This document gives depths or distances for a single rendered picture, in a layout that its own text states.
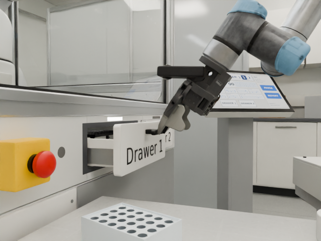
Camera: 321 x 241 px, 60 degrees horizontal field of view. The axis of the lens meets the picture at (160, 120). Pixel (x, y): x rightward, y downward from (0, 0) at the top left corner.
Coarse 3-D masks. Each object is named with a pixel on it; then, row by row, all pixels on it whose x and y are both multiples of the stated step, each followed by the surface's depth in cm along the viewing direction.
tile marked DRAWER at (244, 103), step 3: (240, 102) 142; (243, 102) 142; (246, 102) 143; (249, 102) 144; (252, 102) 144; (243, 105) 141; (246, 105) 142; (249, 105) 142; (252, 105) 143; (255, 105) 143
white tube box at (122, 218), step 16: (112, 208) 45; (128, 208) 45; (144, 208) 45; (96, 224) 39; (112, 224) 40; (128, 224) 40; (144, 224) 39; (160, 224) 39; (176, 224) 39; (96, 240) 39; (112, 240) 37; (128, 240) 35; (144, 240) 34; (160, 240) 36; (176, 240) 39
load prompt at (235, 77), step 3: (210, 75) 150; (231, 75) 155; (234, 75) 156; (237, 75) 157; (240, 75) 157; (243, 75) 158; (246, 75) 159; (249, 75) 160; (234, 78) 154; (237, 78) 154; (240, 78) 155; (243, 78) 156; (246, 78) 157; (249, 78) 157; (252, 78) 158
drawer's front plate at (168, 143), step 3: (144, 120) 91; (147, 120) 91; (150, 120) 94; (153, 120) 96; (156, 120) 99; (159, 120) 102; (171, 129) 116; (168, 132) 112; (171, 132) 116; (165, 135) 109; (168, 135) 112; (171, 135) 116; (165, 138) 109; (168, 138) 112; (171, 138) 116; (165, 141) 109; (168, 141) 112; (171, 141) 116; (165, 144) 109; (168, 144) 112; (171, 144) 116; (165, 147) 109
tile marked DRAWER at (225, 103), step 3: (219, 99) 139; (222, 99) 140; (225, 99) 140; (228, 99) 141; (222, 102) 138; (225, 102) 139; (228, 102) 140; (231, 102) 140; (234, 102) 141; (222, 105) 137; (225, 105) 138; (228, 105) 138; (231, 105) 139; (234, 105) 139; (237, 105) 140
